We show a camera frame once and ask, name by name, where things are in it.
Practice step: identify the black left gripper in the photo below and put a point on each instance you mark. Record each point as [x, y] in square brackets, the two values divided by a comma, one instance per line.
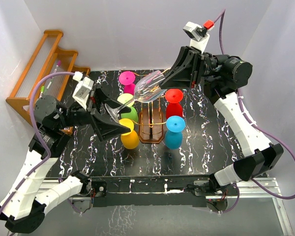
[105, 128]

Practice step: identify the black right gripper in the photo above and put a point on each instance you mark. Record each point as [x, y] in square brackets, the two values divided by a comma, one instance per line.
[187, 54]

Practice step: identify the magenta wine glass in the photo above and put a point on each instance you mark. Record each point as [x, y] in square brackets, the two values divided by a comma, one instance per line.
[127, 79]

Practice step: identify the clear wine glass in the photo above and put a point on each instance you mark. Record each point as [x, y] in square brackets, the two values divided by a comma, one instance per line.
[146, 90]

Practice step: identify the gold wire wine glass rack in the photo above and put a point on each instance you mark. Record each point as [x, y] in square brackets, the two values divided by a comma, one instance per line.
[151, 122]

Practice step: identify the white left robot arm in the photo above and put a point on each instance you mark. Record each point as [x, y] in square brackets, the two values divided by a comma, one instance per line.
[24, 208]

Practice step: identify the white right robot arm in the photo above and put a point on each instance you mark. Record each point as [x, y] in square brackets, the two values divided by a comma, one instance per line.
[221, 76]

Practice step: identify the red wine glass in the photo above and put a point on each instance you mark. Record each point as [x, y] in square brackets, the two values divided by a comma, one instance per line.
[173, 97]

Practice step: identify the orange wine glass yellow base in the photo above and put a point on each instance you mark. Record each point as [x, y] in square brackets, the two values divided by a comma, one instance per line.
[129, 140]

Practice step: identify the blue wine glass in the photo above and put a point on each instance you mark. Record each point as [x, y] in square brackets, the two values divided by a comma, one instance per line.
[173, 136]

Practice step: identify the wooden tiered shelf rack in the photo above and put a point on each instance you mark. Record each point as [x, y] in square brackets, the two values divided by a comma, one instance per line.
[42, 63]

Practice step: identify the green capped marker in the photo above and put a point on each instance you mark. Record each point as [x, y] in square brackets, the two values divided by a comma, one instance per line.
[42, 90]

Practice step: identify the purple capped marker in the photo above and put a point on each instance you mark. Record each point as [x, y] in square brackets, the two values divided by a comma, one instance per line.
[57, 66]

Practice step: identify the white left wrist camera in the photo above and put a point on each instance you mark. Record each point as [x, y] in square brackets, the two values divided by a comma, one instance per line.
[82, 89]

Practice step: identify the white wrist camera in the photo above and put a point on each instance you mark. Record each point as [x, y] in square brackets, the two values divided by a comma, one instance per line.
[82, 89]
[199, 35]

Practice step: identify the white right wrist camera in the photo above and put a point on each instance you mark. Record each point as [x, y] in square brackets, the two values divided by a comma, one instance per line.
[199, 35]

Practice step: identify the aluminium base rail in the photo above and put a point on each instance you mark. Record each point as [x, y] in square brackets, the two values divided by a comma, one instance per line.
[194, 191]

